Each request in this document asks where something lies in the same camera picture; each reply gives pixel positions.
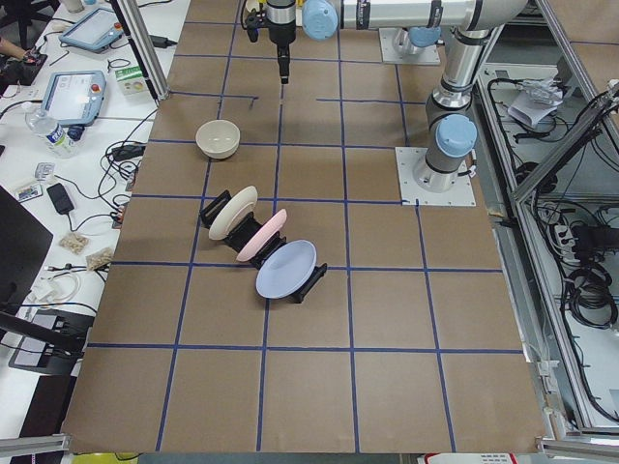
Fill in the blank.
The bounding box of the black laptop charger brick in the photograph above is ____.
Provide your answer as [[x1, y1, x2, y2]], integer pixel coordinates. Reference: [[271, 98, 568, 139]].
[[150, 35, 177, 48]]

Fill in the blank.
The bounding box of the black monitor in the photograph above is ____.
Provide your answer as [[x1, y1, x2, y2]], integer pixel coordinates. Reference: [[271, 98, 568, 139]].
[[1, 188, 53, 313]]

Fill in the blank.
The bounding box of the cream ceramic bowl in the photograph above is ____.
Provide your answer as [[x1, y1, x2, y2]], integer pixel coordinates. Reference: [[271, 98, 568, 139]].
[[195, 119, 241, 160]]

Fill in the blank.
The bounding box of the cream plate in rack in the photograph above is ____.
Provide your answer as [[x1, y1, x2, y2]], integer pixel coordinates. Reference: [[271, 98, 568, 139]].
[[208, 186, 258, 241]]

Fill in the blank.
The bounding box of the pink plate in rack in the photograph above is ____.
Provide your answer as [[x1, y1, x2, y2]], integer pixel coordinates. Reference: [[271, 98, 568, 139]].
[[236, 209, 287, 262]]

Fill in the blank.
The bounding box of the blue teach pendant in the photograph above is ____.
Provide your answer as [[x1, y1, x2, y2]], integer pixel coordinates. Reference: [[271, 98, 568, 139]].
[[42, 71, 106, 127], [59, 8, 123, 53]]

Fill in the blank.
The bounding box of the light blue plate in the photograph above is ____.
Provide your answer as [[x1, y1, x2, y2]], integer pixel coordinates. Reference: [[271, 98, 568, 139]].
[[255, 240, 317, 299]]

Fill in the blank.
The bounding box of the black dish rack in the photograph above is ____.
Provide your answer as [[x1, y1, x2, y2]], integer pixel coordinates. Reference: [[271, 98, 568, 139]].
[[199, 186, 328, 304]]

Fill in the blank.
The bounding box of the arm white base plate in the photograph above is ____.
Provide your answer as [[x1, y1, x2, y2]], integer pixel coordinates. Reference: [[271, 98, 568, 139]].
[[379, 27, 441, 66], [395, 147, 476, 207]]

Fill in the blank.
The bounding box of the aluminium frame post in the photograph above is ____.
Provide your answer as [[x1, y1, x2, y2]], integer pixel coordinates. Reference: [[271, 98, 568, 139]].
[[110, 0, 169, 102]]

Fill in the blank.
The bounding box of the clear water bottle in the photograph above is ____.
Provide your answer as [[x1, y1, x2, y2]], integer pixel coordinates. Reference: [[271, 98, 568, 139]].
[[25, 106, 75, 160]]

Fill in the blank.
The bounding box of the black power adapter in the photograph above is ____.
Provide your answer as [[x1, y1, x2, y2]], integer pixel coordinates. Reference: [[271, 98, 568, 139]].
[[46, 183, 74, 215]]

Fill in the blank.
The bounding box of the green white carton box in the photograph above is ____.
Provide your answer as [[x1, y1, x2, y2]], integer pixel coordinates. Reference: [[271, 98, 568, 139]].
[[114, 66, 148, 96]]

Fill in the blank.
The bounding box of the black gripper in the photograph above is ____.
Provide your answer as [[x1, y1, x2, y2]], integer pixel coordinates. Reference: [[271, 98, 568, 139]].
[[267, 0, 296, 85]]

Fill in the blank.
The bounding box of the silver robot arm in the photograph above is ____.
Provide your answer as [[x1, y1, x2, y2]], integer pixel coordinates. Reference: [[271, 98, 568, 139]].
[[302, 1, 526, 192], [393, 27, 441, 65]]

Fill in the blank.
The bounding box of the far blue teach pendant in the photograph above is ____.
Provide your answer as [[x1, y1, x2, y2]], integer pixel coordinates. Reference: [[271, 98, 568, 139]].
[[59, 8, 123, 53]]

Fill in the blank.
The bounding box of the near blue teach pendant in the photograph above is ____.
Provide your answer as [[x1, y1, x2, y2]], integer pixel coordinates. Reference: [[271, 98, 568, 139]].
[[42, 71, 106, 127]]

